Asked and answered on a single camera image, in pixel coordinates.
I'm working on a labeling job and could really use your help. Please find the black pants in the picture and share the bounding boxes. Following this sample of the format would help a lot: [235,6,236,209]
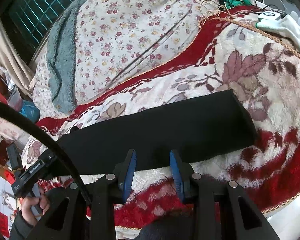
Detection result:
[58,90,257,175]

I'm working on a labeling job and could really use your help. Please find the person's left hand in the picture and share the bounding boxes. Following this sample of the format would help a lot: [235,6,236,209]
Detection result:
[20,187,51,227]

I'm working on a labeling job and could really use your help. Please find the blue plastic bag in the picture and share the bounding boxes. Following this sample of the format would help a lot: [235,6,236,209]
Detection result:
[19,100,40,123]

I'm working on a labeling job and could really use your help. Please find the beige curtain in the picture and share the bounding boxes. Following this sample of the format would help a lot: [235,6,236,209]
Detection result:
[0,19,35,95]

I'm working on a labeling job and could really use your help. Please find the grey-green fleece garment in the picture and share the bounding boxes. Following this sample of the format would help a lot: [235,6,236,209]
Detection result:
[46,0,87,114]

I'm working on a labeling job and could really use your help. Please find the red white floral blanket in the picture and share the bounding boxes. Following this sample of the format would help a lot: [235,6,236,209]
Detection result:
[33,6,300,215]

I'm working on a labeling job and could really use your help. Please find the green barred window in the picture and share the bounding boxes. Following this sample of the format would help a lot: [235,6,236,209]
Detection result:
[8,0,74,54]

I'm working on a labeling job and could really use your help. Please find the small floral quilt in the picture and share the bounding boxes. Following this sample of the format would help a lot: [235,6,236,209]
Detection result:
[32,0,218,118]

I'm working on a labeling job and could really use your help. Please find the white garment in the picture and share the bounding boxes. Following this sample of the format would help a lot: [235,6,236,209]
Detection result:
[256,11,300,50]

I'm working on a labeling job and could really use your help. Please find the white charger device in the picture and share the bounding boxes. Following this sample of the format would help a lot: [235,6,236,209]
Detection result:
[258,11,282,21]

